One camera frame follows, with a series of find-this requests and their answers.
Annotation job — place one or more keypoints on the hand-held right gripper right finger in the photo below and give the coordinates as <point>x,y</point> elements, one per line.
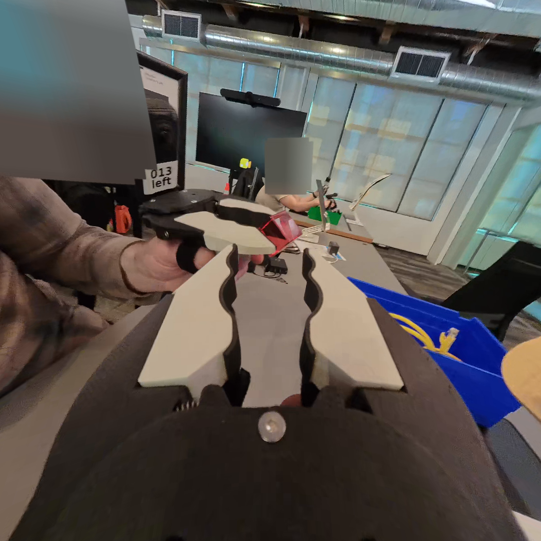
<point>351,338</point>

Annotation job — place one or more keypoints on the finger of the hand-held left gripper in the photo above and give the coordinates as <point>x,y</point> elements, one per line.
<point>249,206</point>
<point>228,239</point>

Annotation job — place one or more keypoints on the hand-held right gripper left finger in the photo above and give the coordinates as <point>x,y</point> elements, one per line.
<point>190,338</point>

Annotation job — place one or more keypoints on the red transparent cube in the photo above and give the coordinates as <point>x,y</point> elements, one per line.
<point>283,230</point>

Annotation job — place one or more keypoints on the person's left forearm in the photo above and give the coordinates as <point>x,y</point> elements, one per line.
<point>63,219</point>

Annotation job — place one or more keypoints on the person's left hand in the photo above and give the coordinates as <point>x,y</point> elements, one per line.
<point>152,266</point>

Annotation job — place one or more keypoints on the black office chair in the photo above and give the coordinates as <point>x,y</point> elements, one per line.
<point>247,184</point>
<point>498,287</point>

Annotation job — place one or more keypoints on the small yellow device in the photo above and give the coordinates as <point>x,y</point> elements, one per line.
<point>245,163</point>

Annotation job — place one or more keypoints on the orange bag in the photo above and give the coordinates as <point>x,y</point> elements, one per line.
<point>122,219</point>

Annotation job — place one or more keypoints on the white tablet stand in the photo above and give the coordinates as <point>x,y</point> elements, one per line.
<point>308,234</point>

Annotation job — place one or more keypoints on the green bin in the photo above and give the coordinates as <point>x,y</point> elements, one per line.
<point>315,214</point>

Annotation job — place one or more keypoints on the black television screen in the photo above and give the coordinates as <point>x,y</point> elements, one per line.
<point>253,135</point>

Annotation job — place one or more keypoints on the grey tablet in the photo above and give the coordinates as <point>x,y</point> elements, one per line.
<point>323,207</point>

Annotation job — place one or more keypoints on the black power adapter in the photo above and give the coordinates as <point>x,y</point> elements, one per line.
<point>334,248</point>

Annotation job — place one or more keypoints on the black video bar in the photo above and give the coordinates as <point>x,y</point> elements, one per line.
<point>249,97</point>

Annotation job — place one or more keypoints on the white tilted board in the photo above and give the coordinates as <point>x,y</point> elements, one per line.
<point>370,190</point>

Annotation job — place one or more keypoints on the blue plastic bin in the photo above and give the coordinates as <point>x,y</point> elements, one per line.
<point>465,380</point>

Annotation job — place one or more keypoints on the black framed marker sign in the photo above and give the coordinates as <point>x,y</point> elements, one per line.
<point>167,76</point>

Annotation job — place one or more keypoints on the wooden board with black panel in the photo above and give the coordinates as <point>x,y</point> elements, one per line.
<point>524,376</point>

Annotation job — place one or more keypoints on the white air vent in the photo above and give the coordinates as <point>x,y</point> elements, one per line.
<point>181,25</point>
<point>419,63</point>

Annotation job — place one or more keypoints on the silver ceiling duct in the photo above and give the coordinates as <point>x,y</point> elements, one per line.
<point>317,55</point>

